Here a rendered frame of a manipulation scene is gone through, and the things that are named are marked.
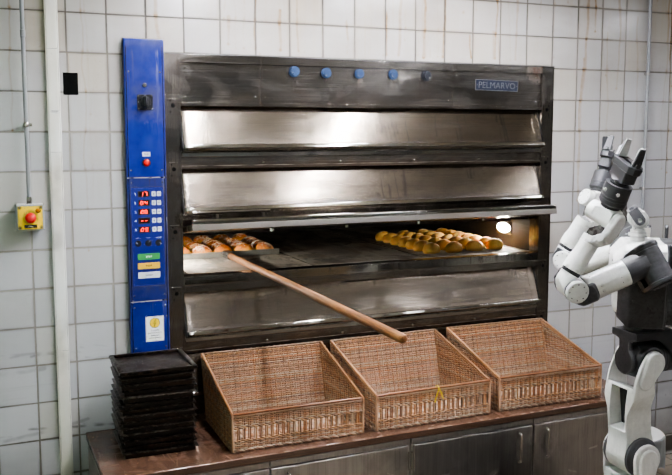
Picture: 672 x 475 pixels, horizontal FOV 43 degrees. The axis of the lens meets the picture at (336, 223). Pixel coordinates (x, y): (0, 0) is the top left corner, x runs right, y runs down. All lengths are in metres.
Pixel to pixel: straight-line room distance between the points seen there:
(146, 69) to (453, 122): 1.46
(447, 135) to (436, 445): 1.42
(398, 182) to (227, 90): 0.90
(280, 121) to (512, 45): 1.24
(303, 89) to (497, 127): 1.01
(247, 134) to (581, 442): 2.01
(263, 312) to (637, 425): 1.58
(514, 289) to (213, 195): 1.61
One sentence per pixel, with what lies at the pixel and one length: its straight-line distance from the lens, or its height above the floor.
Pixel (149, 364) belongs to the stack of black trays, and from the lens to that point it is 3.37.
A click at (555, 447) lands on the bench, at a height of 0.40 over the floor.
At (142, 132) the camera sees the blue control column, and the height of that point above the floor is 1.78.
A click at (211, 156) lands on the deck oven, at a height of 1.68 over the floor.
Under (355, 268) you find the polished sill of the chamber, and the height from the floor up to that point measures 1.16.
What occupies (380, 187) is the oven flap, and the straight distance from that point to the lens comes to 3.88.
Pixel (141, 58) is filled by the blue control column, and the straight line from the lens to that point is 3.51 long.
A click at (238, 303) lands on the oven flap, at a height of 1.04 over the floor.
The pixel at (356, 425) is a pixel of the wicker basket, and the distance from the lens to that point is 3.48.
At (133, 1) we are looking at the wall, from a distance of 3.56.
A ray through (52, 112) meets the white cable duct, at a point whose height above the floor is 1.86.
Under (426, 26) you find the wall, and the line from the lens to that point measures 4.01.
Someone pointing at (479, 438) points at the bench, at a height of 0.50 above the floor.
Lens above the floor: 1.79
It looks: 6 degrees down
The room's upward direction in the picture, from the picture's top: straight up
